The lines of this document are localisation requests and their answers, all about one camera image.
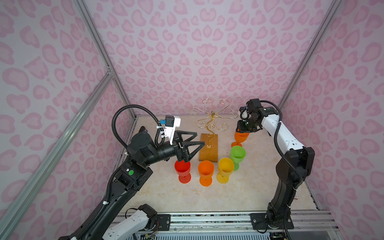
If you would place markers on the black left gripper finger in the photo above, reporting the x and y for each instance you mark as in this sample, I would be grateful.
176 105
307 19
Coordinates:
184 137
190 149

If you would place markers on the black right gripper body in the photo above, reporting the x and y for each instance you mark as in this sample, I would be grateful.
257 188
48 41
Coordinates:
249 125

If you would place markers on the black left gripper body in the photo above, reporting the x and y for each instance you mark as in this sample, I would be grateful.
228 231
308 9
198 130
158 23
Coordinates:
179 153

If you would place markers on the red wine glass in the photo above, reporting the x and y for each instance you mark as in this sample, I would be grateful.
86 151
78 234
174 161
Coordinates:
183 169

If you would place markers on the orange wine glass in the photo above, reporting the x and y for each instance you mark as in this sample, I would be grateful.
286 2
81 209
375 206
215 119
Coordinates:
239 139
206 171

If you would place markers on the green wine glass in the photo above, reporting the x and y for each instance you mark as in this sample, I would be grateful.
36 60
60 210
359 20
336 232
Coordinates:
237 155

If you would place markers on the yellow wine glass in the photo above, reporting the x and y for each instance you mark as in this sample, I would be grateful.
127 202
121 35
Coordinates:
226 167

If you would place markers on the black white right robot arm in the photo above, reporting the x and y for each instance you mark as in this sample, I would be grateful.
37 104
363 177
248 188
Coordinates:
296 159

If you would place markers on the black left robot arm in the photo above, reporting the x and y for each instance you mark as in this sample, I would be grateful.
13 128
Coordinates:
131 175

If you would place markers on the wooden rack base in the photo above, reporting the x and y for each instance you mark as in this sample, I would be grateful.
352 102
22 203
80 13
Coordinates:
210 151

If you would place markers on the blue and black stapler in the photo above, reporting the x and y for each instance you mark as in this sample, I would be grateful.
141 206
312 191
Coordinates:
143 130

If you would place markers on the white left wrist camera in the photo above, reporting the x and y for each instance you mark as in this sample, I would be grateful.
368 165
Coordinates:
169 125

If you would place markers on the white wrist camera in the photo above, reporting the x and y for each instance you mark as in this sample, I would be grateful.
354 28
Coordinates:
243 113
169 125

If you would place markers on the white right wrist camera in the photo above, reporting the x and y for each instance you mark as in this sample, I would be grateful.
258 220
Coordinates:
243 113

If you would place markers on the gold wire glass rack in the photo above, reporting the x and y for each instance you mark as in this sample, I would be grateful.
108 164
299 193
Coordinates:
209 123

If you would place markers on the aluminium corner frame post right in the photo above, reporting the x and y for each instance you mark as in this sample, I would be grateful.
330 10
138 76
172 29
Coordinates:
326 23

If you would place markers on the aluminium corner frame post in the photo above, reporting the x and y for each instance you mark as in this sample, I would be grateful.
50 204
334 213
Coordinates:
326 23
100 46

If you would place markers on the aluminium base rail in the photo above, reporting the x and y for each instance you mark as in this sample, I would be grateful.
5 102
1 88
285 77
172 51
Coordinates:
302 225

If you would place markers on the aluminium corner frame post left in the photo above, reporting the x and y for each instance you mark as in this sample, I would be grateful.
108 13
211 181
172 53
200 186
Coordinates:
100 46

